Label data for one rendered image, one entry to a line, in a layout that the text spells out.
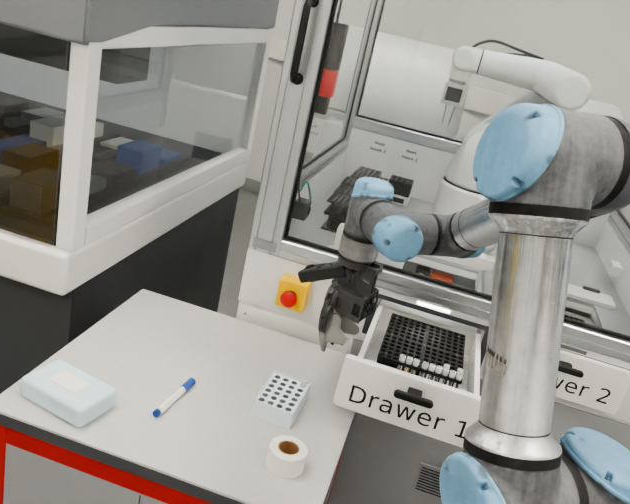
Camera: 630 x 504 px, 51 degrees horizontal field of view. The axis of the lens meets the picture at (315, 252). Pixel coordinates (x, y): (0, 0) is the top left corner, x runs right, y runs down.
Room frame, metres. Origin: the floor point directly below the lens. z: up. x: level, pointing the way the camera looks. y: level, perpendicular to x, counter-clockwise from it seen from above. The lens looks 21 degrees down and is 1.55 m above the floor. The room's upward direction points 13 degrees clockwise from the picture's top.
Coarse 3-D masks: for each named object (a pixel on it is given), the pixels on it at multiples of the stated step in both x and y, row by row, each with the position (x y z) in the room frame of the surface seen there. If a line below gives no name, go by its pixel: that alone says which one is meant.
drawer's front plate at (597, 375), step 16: (560, 352) 1.34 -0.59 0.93; (576, 368) 1.33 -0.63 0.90; (592, 368) 1.33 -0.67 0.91; (608, 368) 1.32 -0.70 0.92; (592, 384) 1.33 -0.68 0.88; (608, 384) 1.32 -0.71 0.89; (624, 384) 1.31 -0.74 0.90; (576, 400) 1.33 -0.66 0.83; (592, 400) 1.32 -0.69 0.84; (608, 400) 1.32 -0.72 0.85
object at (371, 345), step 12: (384, 312) 1.44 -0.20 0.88; (396, 312) 1.44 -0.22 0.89; (408, 312) 1.44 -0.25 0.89; (372, 324) 1.33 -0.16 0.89; (384, 324) 1.44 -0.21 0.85; (432, 324) 1.42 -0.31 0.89; (444, 324) 1.42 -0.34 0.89; (372, 336) 1.32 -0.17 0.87; (468, 336) 1.41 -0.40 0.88; (480, 336) 1.40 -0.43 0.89; (372, 348) 1.33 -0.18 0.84; (468, 348) 1.40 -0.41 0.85; (480, 348) 1.34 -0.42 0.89; (372, 360) 1.28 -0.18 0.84; (468, 360) 1.38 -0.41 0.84; (468, 372) 1.31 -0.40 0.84; (468, 384) 1.25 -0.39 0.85
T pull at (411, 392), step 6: (396, 390) 1.05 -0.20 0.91; (408, 390) 1.06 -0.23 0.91; (414, 390) 1.07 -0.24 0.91; (420, 390) 1.07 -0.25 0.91; (396, 396) 1.04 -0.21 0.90; (402, 396) 1.04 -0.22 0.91; (408, 396) 1.04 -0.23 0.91; (414, 396) 1.04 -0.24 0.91; (420, 396) 1.05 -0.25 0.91; (414, 402) 1.04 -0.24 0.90; (420, 402) 1.04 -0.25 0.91; (426, 402) 1.04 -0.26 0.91; (432, 402) 1.04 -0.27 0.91
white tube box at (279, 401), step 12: (276, 372) 1.20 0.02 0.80; (264, 384) 1.14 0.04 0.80; (276, 384) 1.16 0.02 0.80; (288, 384) 1.17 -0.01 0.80; (264, 396) 1.12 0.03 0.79; (276, 396) 1.12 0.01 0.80; (288, 396) 1.13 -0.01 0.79; (300, 396) 1.14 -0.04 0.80; (252, 408) 1.08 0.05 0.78; (264, 408) 1.08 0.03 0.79; (276, 408) 1.07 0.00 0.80; (288, 408) 1.09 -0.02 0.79; (300, 408) 1.14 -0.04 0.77; (264, 420) 1.08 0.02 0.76; (276, 420) 1.07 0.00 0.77; (288, 420) 1.07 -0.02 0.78
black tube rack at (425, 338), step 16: (400, 320) 1.38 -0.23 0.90; (416, 320) 1.39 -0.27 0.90; (384, 336) 1.28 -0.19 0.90; (400, 336) 1.29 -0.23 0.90; (416, 336) 1.32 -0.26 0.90; (432, 336) 1.33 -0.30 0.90; (448, 336) 1.35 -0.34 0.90; (464, 336) 1.37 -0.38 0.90; (384, 352) 1.20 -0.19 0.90; (400, 352) 1.22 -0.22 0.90; (416, 352) 1.24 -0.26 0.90; (432, 352) 1.25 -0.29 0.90; (448, 352) 1.27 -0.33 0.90
